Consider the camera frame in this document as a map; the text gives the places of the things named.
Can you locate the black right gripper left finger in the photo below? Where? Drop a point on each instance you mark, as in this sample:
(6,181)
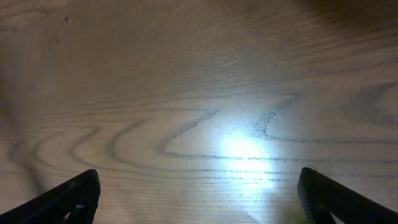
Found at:
(74,201)

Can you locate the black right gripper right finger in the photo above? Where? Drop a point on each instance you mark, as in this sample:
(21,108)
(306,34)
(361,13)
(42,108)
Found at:
(323,199)

